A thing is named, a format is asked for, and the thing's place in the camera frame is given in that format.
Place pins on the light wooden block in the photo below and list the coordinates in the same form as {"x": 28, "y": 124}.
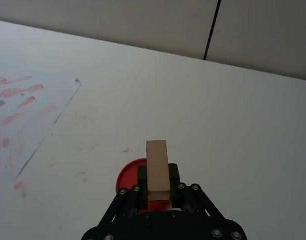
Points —
{"x": 156, "y": 167}

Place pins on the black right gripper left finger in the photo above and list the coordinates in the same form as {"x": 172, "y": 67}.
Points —
{"x": 142, "y": 185}

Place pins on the red round lid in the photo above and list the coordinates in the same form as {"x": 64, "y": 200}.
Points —
{"x": 128, "y": 177}

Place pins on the white paper sheet, red marks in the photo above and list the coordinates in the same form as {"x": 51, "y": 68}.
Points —
{"x": 25, "y": 112}

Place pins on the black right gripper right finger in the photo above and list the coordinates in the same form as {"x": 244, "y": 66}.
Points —
{"x": 175, "y": 185}

